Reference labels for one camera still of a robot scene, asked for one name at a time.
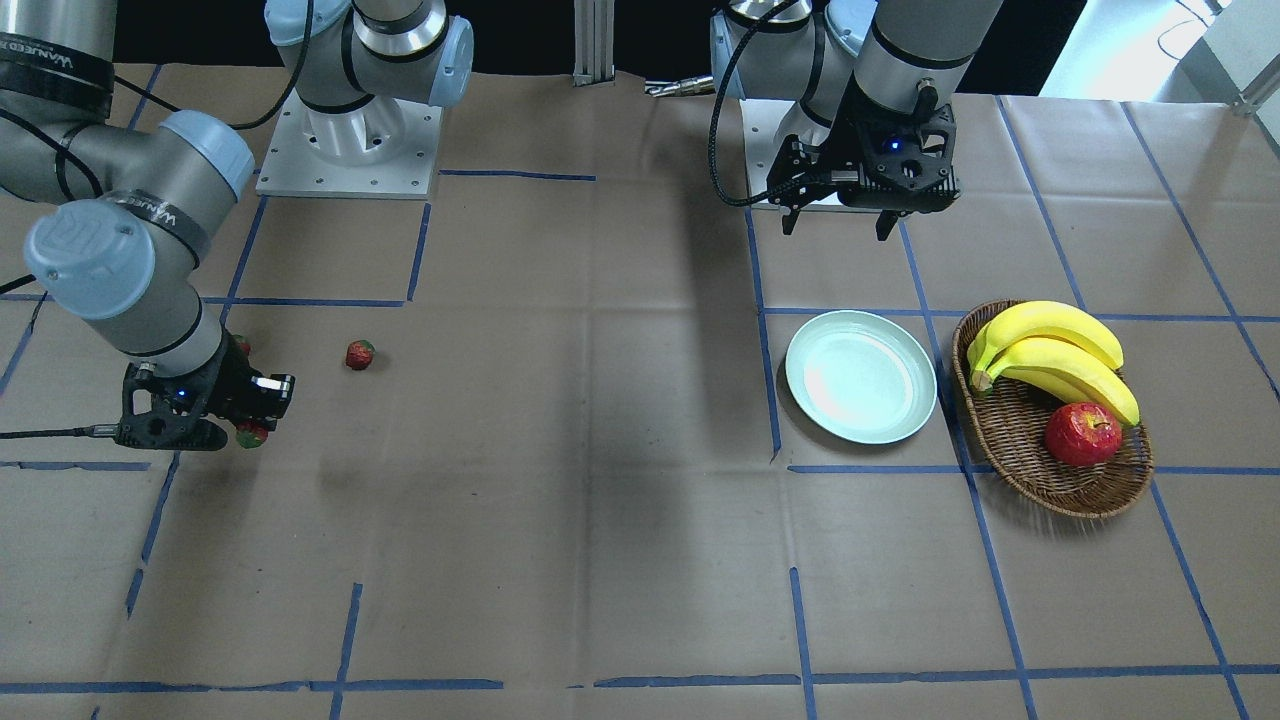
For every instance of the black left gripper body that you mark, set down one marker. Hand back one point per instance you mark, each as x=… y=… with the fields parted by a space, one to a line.
x=838 y=148

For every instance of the aluminium profile post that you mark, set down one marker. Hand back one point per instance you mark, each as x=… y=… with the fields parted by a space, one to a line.
x=593 y=42

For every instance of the brown wicker basket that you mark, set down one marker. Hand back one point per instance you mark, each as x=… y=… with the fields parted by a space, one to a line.
x=1007 y=428

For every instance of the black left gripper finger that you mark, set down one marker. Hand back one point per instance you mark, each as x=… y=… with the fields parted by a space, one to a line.
x=885 y=223
x=790 y=215

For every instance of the yellow banana bunch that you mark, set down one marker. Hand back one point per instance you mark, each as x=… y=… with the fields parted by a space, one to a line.
x=1060 y=341

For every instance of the red apple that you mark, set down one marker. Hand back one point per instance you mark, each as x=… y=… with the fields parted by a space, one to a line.
x=1082 y=434

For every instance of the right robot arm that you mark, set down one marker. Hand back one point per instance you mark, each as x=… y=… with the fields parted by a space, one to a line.
x=135 y=212

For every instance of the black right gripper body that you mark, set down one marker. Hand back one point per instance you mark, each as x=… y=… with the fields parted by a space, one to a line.
x=231 y=384

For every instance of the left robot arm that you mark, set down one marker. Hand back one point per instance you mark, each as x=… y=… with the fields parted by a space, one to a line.
x=870 y=85

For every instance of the light green plate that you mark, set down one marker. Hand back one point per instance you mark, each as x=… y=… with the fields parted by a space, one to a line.
x=861 y=377

